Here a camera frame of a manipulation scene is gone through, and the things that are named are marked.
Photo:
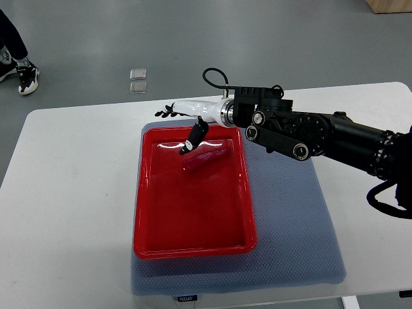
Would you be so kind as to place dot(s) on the red plastic tray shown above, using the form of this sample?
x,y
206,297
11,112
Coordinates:
x,y
181,214

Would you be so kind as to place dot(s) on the upper metal floor plate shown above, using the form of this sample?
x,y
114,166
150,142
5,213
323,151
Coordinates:
x,y
138,74

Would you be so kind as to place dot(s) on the person's dark trouser leg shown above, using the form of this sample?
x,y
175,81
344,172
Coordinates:
x,y
11,39

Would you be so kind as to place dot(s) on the black white sneaker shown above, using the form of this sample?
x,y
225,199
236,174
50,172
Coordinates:
x,y
28,79
7,69

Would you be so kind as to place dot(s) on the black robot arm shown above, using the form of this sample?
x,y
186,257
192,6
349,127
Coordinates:
x,y
269,121

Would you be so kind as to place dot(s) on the black white robotic hand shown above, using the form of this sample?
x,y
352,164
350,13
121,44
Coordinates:
x,y
204,112

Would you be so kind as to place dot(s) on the red chili pepper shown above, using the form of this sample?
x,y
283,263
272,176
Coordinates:
x,y
199,160

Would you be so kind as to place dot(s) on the wooden box corner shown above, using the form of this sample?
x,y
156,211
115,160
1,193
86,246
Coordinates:
x,y
390,6

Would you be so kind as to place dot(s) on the grey mesh mat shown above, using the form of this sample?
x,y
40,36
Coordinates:
x,y
296,241

